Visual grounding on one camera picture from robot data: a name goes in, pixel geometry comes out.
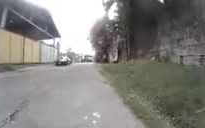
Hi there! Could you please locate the dark car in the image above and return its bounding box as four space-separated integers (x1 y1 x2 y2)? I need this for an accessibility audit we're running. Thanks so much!
54 55 73 67

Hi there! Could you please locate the row of trees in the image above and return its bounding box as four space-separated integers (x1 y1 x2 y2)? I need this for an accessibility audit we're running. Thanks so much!
89 0 205 64

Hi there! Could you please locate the grey asphalt road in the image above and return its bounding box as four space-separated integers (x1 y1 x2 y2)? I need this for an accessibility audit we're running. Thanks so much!
0 62 145 128

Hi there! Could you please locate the grass verge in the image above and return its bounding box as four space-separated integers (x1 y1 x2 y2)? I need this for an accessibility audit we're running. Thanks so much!
97 61 205 128

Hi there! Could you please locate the yellow panel fence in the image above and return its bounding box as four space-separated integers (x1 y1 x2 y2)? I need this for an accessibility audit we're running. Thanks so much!
0 26 42 66

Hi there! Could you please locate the building with overhanging roof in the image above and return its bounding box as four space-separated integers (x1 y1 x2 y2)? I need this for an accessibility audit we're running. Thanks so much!
0 0 62 65

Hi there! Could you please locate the grey stone wall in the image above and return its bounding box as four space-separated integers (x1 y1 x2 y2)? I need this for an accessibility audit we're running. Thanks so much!
151 27 205 68

